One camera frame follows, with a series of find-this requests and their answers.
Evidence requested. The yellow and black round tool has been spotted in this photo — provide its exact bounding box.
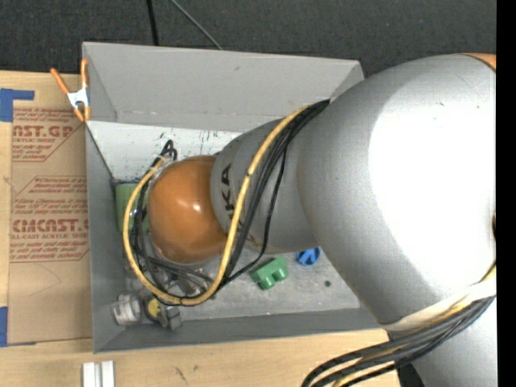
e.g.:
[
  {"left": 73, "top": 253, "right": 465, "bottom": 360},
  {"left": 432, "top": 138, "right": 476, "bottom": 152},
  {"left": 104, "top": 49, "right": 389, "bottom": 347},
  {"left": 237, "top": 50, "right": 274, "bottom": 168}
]
[{"left": 142, "top": 296, "right": 167, "bottom": 323}]

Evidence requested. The small grey block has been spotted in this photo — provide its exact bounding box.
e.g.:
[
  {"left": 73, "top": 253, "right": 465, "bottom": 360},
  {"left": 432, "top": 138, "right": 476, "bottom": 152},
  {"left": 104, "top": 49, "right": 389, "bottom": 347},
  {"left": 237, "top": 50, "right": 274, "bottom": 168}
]
[{"left": 162, "top": 307, "right": 184, "bottom": 331}]

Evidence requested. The clear plastic bottle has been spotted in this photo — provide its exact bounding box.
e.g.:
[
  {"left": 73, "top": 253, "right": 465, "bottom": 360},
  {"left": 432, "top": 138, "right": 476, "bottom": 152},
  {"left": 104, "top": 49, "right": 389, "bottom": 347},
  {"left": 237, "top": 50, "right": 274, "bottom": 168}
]
[{"left": 110, "top": 292, "right": 143, "bottom": 327}]

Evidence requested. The green toy block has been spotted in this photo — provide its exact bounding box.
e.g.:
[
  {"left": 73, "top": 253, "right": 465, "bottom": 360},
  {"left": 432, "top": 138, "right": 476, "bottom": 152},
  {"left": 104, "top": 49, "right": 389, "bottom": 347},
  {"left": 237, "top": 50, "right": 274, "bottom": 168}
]
[{"left": 248, "top": 256, "right": 289, "bottom": 291}]

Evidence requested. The light green sponge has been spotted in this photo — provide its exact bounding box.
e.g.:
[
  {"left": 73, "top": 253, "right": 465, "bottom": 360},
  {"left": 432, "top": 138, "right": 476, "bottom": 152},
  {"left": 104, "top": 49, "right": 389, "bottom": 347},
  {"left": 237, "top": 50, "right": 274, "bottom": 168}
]
[{"left": 114, "top": 181, "right": 151, "bottom": 234}]

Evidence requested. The blue toy piece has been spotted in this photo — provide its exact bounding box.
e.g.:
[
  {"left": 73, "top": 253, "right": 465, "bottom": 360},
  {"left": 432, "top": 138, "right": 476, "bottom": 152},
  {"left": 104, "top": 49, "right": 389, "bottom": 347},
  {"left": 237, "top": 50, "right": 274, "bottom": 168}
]
[{"left": 295, "top": 247, "right": 323, "bottom": 267}]

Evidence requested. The brown cardboard board, red print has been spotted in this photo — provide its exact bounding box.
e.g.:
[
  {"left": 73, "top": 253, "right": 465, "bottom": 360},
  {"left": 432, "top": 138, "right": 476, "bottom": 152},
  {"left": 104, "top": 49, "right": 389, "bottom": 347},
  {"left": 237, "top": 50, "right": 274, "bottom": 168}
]
[{"left": 0, "top": 69, "right": 94, "bottom": 347}]

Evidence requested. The grey metal bin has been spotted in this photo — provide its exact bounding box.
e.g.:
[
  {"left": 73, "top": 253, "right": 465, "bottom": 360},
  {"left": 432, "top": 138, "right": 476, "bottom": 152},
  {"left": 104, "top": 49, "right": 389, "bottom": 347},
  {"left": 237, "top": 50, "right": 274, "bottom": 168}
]
[{"left": 81, "top": 41, "right": 389, "bottom": 355}]

